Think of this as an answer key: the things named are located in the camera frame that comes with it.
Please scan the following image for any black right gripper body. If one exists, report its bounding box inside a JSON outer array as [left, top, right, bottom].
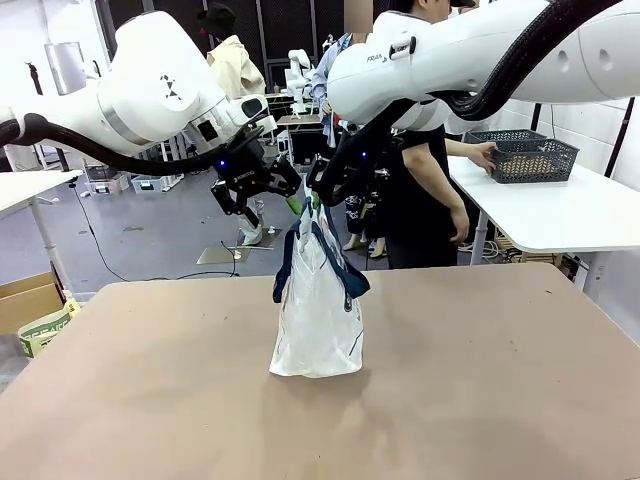
[[328, 133, 392, 202]]

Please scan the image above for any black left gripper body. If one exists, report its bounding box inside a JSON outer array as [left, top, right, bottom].
[[211, 132, 275, 200]]

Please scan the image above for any white plastic shopping bag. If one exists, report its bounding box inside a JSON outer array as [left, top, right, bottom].
[[268, 185, 372, 380]]

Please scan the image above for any large dark grey basket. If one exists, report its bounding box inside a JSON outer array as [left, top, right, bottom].
[[486, 138, 582, 185]]

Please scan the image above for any person's right forearm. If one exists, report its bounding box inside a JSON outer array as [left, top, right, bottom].
[[401, 143, 469, 217]]

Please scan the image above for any person's left forearm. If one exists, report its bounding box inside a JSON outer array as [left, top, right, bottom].
[[443, 137, 474, 164]]

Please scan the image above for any person's right hand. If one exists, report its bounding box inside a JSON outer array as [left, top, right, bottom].
[[448, 206, 472, 246]]

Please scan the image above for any person's left hand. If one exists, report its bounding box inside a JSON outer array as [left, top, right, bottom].
[[466, 141, 500, 177]]

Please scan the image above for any person in black t-shirt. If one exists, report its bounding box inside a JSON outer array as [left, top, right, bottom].
[[384, 0, 497, 270]]

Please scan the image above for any metal floor plate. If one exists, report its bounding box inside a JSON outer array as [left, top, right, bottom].
[[195, 244, 252, 266]]

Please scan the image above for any grey floor storage bin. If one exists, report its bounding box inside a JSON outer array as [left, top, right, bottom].
[[130, 173, 170, 195]]

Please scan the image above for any person in blue shirt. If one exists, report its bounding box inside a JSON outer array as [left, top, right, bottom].
[[310, 0, 389, 259]]

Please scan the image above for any person in beige jacket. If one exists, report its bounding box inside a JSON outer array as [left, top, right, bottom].
[[196, 1, 267, 247]]

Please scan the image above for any white floor storage bin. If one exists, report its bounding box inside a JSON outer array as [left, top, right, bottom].
[[82, 163, 132, 197]]

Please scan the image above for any small dark grey basket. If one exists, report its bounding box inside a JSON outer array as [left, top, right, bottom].
[[464, 128, 549, 147]]

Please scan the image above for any wooden pallet under table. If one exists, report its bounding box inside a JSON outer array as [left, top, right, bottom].
[[491, 233, 562, 267]]

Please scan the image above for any white curved-edge side table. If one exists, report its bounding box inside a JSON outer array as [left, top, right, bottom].
[[446, 153, 640, 267]]

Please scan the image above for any white standing desk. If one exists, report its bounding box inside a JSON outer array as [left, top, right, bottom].
[[0, 168, 85, 302]]

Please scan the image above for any green and white paper sack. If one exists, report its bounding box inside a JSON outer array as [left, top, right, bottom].
[[17, 297, 82, 359]]

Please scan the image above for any brown cardboard box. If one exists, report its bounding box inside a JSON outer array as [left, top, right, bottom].
[[0, 271, 67, 337]]

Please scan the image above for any black tripod pole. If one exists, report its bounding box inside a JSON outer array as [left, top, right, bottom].
[[603, 96, 635, 180]]

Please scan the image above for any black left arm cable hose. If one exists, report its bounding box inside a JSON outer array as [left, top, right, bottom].
[[0, 113, 237, 177]]

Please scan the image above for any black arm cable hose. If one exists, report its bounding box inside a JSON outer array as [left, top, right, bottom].
[[315, 0, 627, 209], [0, 113, 237, 177]]

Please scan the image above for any black floor cable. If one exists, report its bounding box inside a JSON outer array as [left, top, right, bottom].
[[73, 183, 242, 282]]

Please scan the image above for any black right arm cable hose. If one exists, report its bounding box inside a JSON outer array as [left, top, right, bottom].
[[315, 0, 627, 209]]

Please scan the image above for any grey wall-side monitor panel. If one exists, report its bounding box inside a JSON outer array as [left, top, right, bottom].
[[43, 40, 87, 97]]

